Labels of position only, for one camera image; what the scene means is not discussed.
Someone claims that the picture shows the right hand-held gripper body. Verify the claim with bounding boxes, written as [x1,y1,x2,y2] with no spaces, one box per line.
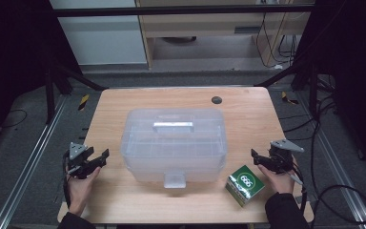
[268,138,305,175]

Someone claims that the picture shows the thin black floor cable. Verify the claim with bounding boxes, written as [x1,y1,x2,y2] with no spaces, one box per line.
[0,109,29,130]

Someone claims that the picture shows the black horizontal frame bar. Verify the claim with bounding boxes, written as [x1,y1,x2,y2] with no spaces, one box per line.
[51,4,314,17]

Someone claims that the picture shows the yellow black striped marker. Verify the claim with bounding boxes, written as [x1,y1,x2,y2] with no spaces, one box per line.
[280,91,299,106]
[77,94,91,112]

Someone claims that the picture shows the dark curtain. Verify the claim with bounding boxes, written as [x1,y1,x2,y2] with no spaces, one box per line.
[295,0,366,176]
[0,0,77,154]

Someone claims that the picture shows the black metal stand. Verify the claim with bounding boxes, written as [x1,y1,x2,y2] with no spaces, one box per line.
[254,60,320,117]
[42,56,109,125]

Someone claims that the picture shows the translucent plastic storage box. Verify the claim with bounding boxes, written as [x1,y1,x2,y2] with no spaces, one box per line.
[119,108,228,189]

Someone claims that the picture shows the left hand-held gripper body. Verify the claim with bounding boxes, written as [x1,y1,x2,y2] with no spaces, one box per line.
[64,141,94,180]

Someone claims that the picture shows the green and white carton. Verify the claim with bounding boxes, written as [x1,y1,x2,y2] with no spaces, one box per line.
[224,164,266,208]

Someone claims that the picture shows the aluminium floor rail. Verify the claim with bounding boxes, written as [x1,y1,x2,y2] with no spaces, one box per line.
[296,92,366,229]
[0,94,69,229]

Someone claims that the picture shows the hand-held gripper black cable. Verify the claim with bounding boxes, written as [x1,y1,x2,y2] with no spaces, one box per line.
[287,158,309,218]
[62,152,72,208]

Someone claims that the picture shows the light wooden desk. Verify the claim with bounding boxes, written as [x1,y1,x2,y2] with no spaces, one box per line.
[135,0,315,70]

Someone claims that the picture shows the black hanging desk cables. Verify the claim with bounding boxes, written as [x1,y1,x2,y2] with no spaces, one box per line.
[255,12,299,70]

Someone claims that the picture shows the right hand-held gripper black cable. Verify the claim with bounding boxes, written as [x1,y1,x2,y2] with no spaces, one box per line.
[287,158,309,218]

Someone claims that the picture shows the person's left hand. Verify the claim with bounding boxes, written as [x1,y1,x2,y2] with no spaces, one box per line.
[67,167,102,218]

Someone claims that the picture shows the black looped floor cable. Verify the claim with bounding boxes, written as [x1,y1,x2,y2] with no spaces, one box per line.
[309,94,366,229]

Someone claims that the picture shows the white cabinet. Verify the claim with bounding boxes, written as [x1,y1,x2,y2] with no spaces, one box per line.
[49,0,149,66]

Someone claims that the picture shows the left hand-held gripper black cable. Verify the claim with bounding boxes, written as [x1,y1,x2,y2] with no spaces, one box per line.
[62,152,72,208]

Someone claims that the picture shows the person's right hand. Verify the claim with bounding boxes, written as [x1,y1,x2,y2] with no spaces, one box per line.
[257,165,296,195]

